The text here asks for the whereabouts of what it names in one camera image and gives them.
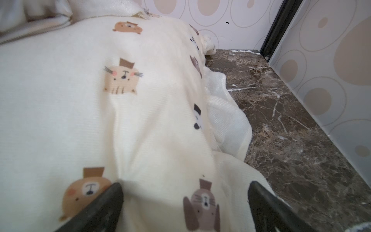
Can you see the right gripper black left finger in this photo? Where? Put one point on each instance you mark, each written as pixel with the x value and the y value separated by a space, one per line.
pixel 101 215

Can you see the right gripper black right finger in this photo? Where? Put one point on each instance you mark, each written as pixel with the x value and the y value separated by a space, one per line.
pixel 270 214

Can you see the cream animal print pillow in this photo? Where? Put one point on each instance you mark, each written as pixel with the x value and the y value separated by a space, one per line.
pixel 127 100

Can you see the white bear print pillow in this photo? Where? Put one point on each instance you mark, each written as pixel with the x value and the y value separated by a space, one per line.
pixel 20 19

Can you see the black frame post right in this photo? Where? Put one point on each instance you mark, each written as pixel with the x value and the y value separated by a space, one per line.
pixel 285 15

